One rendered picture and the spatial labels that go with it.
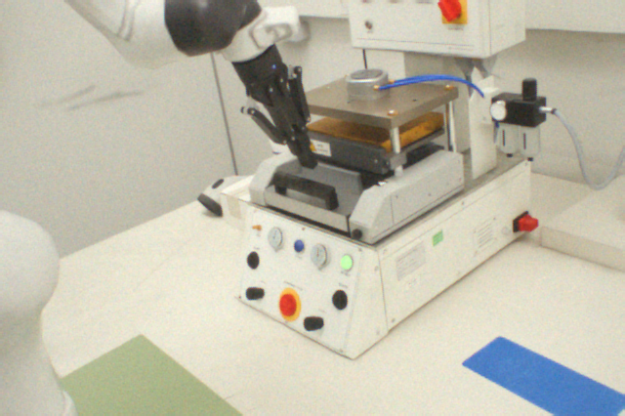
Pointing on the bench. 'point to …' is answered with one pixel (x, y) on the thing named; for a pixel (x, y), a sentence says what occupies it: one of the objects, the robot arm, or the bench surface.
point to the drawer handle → (306, 187)
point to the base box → (432, 255)
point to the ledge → (592, 228)
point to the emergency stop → (288, 304)
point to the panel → (302, 277)
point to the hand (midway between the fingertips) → (302, 149)
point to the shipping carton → (236, 203)
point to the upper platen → (412, 134)
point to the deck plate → (422, 214)
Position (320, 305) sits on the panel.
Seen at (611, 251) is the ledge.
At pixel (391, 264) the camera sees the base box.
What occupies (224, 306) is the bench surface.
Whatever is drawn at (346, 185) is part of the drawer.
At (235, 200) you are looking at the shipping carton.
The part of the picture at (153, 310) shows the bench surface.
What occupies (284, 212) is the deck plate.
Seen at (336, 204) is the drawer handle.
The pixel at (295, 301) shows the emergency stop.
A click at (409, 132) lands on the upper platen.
